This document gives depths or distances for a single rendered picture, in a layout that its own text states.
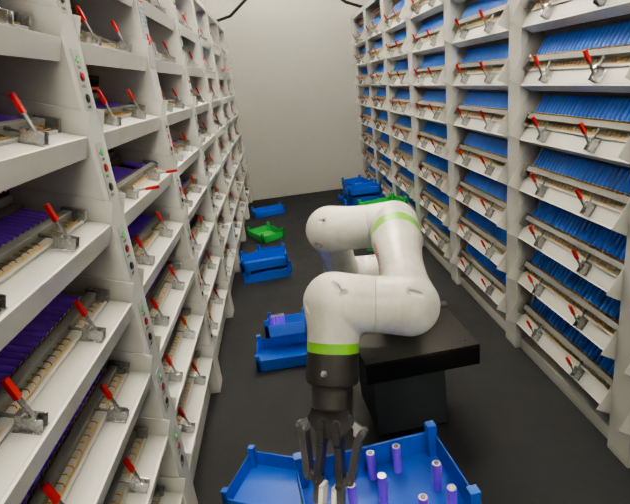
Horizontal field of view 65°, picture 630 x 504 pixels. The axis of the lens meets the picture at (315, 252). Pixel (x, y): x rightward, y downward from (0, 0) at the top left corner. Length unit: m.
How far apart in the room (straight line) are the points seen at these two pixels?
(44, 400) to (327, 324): 0.47
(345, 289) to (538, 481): 1.05
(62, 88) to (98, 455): 0.72
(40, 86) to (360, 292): 0.76
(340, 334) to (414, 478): 0.39
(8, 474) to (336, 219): 0.82
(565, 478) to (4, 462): 1.44
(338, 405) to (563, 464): 1.04
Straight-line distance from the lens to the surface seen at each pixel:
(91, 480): 1.04
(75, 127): 1.15
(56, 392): 0.93
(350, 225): 1.22
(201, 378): 1.91
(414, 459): 1.14
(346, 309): 0.82
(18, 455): 0.83
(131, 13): 1.84
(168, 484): 1.51
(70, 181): 1.18
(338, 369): 0.84
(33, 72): 1.17
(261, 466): 1.77
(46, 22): 1.16
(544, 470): 1.75
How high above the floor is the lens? 1.18
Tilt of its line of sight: 19 degrees down
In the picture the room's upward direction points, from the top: 7 degrees counter-clockwise
